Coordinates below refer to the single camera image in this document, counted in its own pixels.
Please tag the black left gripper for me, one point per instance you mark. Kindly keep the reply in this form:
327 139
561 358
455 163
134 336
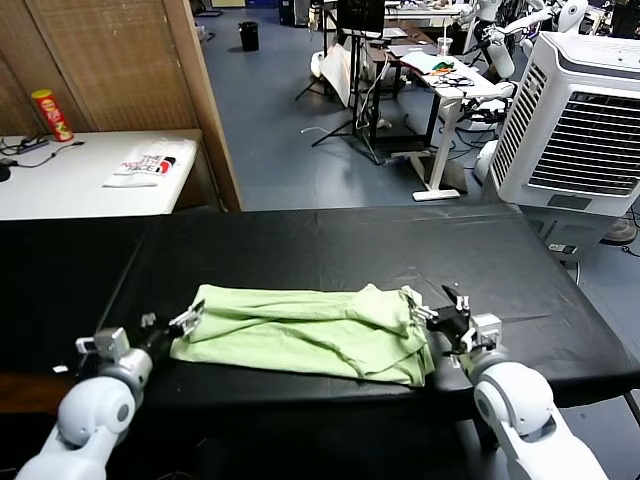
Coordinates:
160 340

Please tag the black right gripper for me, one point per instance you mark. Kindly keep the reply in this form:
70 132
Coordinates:
450 325

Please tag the light green t-shirt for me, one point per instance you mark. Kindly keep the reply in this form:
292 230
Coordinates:
300 330

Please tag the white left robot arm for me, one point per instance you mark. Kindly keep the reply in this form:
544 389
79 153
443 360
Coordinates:
95 410

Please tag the white rounded robot base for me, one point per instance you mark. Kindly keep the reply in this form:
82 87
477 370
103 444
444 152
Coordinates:
485 162

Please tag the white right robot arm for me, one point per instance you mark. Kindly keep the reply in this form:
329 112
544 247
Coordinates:
520 410

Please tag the black tablecloth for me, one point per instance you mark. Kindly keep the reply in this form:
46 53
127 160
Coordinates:
325 250

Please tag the white floor power strip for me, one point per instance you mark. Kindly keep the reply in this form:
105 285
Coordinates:
562 248

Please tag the white folded printed shirt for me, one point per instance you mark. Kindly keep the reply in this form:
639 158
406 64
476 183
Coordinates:
145 165

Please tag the white side table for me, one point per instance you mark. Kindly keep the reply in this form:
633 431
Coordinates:
60 182

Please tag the round gray stand base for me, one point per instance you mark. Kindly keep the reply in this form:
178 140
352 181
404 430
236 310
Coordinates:
620 231

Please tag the white standing desk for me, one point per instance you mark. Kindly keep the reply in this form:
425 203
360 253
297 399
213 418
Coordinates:
449 95

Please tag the white air cooler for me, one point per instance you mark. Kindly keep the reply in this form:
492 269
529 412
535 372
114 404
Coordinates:
570 129

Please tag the black computer mouse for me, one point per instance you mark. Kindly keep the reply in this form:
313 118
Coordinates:
4 172

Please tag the black power strip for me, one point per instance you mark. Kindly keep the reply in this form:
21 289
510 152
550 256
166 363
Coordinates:
33 142

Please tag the black monitor stand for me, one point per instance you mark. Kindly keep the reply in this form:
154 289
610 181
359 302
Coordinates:
356 90

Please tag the red chips can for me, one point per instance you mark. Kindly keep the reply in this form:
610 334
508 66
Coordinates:
53 115

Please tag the green orange cloth pile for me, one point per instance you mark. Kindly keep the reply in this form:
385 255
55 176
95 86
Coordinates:
444 66

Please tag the wooden partition screen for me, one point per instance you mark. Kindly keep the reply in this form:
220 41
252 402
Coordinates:
125 65

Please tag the white leaning board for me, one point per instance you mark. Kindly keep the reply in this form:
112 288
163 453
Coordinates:
339 70

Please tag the plastic cup with straw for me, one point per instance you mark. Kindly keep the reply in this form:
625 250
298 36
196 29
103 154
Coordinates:
444 46

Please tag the white humanoid robot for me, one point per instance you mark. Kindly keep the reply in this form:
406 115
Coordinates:
572 14
491 40

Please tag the black trash bin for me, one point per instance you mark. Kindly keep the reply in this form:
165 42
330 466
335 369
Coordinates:
248 36

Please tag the black monitor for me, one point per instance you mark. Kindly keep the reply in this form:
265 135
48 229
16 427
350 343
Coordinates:
361 15

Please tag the gray right wrist camera box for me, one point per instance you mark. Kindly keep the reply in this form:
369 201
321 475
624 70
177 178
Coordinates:
485 330

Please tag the gray wrist camera box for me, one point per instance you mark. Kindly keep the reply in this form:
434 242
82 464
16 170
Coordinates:
485 330
105 344

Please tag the gray left wrist camera box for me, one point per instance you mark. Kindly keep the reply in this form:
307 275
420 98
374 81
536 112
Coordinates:
105 344

